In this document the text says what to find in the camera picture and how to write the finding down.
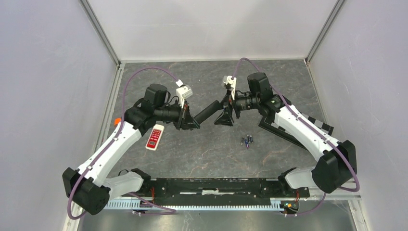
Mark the grey slotted cable duct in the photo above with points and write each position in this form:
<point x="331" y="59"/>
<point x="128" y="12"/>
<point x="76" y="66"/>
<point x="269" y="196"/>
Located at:
<point x="135" y="204"/>

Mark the orange tape roll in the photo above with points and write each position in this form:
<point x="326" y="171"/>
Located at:
<point x="117" y="121"/>

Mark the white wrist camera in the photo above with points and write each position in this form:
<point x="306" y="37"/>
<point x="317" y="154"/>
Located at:
<point x="183" y="92"/>
<point x="230" y="85"/>

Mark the black white checkerboard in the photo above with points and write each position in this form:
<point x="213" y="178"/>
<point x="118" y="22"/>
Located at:
<point x="302" y="130"/>

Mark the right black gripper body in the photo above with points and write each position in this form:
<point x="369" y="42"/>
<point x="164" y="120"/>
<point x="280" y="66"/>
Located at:
<point x="229" y="106"/>

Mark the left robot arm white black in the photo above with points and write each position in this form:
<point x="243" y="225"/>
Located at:
<point x="88" y="185"/>

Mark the red white remote control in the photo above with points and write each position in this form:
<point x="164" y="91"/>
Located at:
<point x="155" y="137"/>

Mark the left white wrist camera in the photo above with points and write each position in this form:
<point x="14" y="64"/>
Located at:
<point x="183" y="92"/>

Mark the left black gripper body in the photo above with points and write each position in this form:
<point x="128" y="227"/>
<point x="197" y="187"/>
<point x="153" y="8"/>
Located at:
<point x="180" y="124"/>

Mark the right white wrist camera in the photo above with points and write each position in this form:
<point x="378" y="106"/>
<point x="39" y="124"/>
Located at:
<point x="230" y="85"/>

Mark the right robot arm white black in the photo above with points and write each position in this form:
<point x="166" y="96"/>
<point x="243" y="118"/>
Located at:
<point x="336" y="160"/>

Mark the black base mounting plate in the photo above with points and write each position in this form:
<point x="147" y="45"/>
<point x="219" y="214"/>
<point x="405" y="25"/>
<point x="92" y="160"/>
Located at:
<point x="218" y="191"/>

